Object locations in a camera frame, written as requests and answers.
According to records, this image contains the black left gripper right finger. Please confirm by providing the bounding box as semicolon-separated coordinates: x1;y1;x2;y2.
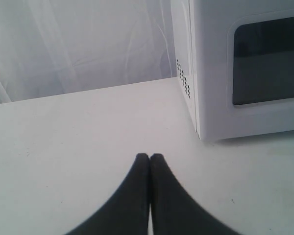
150;153;235;235

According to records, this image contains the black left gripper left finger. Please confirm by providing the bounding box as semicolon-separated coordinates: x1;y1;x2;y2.
69;153;150;235

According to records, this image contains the white microwave door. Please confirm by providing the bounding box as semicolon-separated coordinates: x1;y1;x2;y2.
191;0;294;141

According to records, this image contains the white backdrop curtain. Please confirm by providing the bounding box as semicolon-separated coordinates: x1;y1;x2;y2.
0;0;176;103

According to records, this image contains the white microwave oven body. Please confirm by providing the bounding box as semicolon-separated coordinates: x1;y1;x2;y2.
171;0;197;131

